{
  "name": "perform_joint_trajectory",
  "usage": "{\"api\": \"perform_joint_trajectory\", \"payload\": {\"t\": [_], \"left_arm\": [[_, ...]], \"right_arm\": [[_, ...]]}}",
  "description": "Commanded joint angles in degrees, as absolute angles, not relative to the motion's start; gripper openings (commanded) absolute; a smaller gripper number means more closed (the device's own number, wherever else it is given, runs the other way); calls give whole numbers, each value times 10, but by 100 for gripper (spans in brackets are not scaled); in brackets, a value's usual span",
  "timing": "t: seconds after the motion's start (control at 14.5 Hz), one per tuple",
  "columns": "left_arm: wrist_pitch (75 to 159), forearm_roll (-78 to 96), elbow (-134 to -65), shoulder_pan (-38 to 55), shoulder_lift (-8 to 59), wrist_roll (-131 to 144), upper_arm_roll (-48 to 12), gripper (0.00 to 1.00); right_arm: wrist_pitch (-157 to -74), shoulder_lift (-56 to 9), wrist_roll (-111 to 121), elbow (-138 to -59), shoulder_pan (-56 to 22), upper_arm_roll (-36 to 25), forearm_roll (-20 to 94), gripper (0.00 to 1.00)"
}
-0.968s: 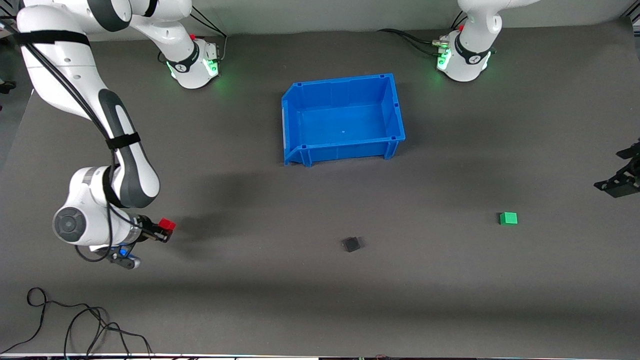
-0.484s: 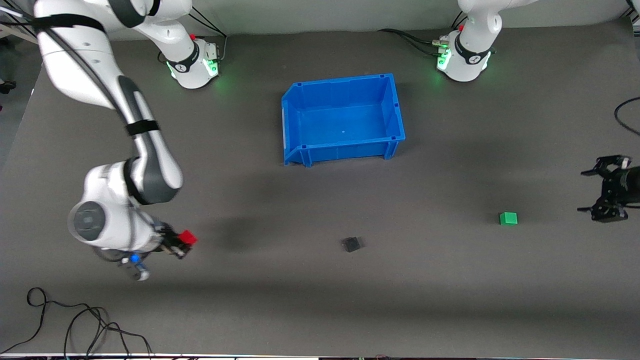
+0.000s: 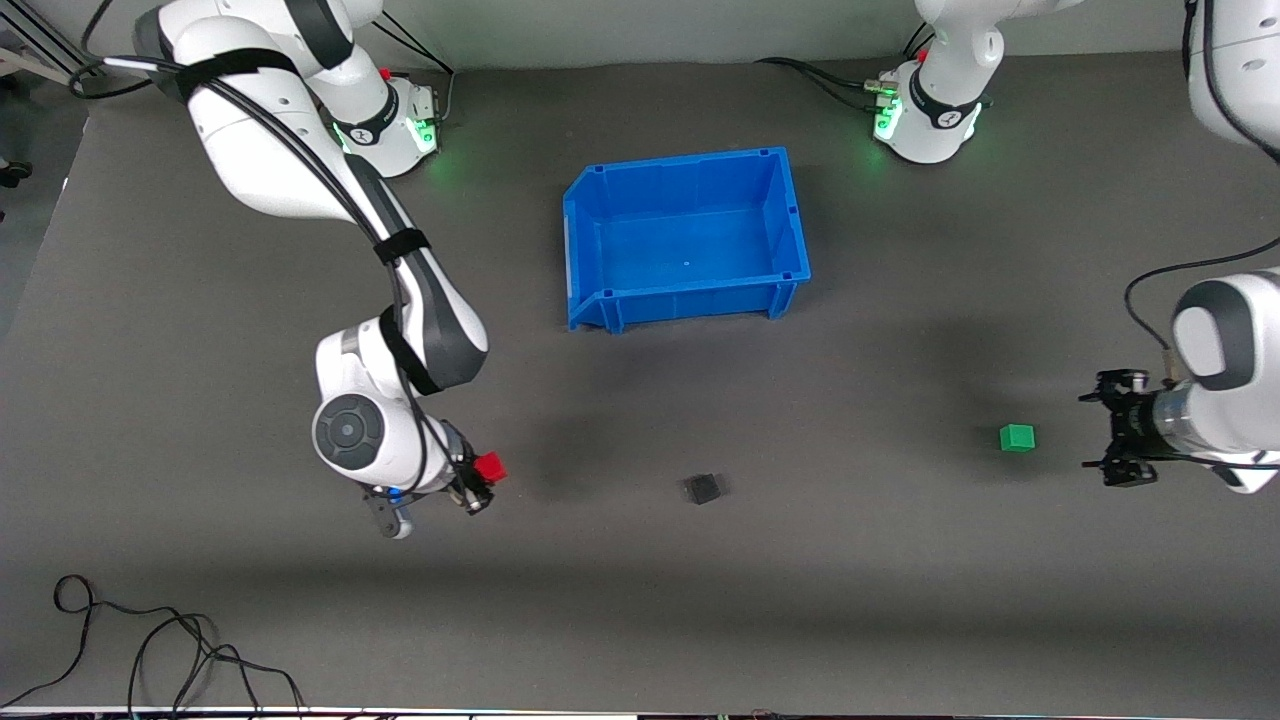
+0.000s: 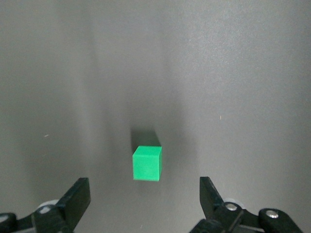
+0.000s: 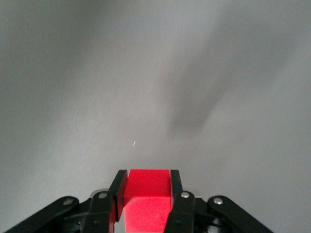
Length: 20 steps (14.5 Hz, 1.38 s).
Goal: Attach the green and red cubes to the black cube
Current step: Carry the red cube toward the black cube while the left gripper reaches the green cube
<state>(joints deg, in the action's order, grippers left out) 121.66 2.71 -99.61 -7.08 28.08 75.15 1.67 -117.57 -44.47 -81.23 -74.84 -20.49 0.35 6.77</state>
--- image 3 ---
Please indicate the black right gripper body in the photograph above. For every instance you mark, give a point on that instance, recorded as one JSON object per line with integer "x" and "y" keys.
{"x": 468, "y": 481}

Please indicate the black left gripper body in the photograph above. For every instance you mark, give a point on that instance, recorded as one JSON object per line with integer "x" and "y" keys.
{"x": 1131, "y": 428}

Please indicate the small red cube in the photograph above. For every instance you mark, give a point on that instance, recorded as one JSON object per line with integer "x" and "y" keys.
{"x": 491, "y": 467}

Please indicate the small green cube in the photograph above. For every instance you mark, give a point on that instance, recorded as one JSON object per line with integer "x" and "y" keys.
{"x": 1018, "y": 438}

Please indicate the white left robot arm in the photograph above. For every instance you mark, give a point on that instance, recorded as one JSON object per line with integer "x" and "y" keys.
{"x": 1225, "y": 400}

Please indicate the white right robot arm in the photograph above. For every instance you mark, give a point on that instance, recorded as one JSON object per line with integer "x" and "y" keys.
{"x": 270, "y": 150}

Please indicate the small black cube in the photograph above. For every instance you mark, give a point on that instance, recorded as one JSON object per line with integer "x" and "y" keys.
{"x": 703, "y": 489}

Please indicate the blue plastic storage bin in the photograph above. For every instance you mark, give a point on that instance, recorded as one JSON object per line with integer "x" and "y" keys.
{"x": 690, "y": 245}

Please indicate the black chair caster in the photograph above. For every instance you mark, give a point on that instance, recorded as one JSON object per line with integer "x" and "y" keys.
{"x": 14, "y": 174}

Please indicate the grey metal frame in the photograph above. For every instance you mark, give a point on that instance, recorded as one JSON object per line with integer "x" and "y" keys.
{"x": 35, "y": 45}

